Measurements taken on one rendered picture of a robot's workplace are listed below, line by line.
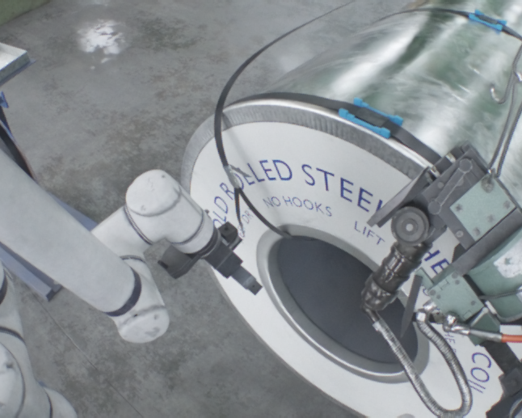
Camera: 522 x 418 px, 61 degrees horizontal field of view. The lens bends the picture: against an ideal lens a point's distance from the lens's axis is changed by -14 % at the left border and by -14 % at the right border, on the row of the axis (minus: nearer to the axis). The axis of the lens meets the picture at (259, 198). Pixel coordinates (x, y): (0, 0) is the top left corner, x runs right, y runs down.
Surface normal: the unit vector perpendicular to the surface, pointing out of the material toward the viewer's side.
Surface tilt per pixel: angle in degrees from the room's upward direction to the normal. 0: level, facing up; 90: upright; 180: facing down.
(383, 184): 90
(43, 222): 76
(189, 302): 0
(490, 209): 58
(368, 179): 90
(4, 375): 11
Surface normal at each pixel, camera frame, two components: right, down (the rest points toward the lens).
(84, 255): 0.90, 0.07
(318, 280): 0.50, -0.18
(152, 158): -0.01, -0.69
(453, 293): -0.42, 0.18
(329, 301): 0.32, -0.41
